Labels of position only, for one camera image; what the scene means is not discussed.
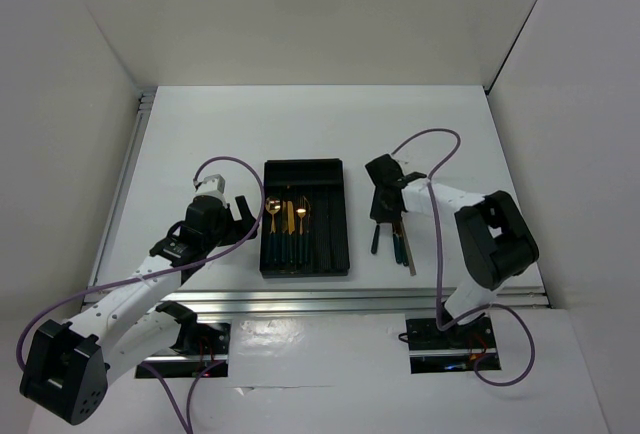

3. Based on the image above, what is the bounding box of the gold fork green handle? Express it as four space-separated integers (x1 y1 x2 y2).
370 223 381 255
295 196 310 266

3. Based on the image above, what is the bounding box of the gold spoon green handle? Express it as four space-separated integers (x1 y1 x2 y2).
265 196 282 265

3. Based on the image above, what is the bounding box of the green handled knife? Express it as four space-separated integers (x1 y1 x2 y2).
281 200 294 266

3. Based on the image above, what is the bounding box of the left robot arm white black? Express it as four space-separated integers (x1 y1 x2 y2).
19 194 257 425

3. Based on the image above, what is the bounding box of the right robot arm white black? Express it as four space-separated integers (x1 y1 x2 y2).
365 154 539 346

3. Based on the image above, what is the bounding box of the black cutlery tray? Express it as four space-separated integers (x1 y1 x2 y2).
260 158 350 279

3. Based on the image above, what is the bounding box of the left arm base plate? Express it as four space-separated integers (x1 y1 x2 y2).
145 322 231 379

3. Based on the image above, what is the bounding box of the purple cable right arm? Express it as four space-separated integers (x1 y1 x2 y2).
392 127 536 385

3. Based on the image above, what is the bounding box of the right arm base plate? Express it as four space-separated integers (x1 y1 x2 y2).
398 315 501 374

